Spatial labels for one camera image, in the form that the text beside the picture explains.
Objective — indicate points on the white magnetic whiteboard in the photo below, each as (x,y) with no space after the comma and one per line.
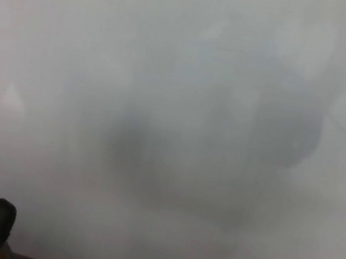
(234,80)

